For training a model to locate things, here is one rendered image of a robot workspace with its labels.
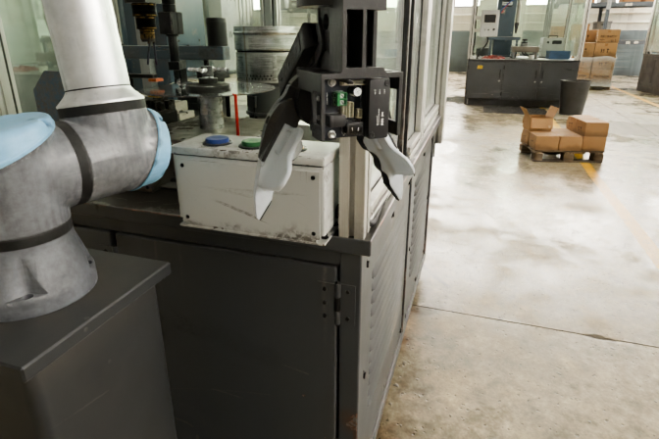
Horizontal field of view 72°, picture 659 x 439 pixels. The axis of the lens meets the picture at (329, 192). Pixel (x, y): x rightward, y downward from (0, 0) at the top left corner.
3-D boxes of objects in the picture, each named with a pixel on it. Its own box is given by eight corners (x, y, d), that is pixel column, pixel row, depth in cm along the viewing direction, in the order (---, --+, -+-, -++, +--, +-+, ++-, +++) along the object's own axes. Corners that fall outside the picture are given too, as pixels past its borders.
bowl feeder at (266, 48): (320, 112, 204) (319, 26, 193) (294, 123, 177) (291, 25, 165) (258, 109, 213) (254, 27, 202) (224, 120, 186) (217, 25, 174)
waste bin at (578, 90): (582, 112, 666) (588, 79, 651) (588, 117, 631) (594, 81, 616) (553, 111, 678) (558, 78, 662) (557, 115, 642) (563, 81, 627)
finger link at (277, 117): (247, 153, 40) (302, 68, 39) (244, 149, 41) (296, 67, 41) (290, 178, 42) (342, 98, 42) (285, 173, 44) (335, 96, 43)
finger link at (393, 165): (421, 216, 44) (373, 144, 39) (391, 196, 49) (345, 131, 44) (444, 194, 44) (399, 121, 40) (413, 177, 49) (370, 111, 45)
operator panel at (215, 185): (343, 221, 84) (344, 142, 79) (325, 247, 74) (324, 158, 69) (211, 205, 92) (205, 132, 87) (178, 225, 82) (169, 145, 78)
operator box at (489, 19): (494, 59, 709) (499, 10, 686) (494, 59, 696) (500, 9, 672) (471, 58, 719) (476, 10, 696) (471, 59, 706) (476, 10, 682)
